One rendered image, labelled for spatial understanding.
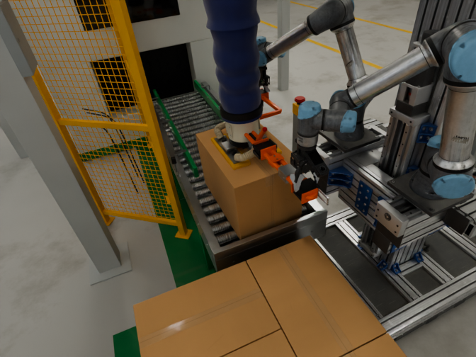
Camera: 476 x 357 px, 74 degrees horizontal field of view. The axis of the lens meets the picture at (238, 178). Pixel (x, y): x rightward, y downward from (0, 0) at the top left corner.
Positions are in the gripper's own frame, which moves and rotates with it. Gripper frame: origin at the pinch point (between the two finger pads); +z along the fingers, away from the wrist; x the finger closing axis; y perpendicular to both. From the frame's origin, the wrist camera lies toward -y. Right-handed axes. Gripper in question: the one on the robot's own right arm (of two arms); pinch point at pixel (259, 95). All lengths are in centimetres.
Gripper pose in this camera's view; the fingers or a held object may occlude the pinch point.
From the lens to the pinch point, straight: 207.6
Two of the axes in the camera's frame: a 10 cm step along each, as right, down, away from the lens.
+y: 4.1, 5.5, -7.3
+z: 0.8, 7.7, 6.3
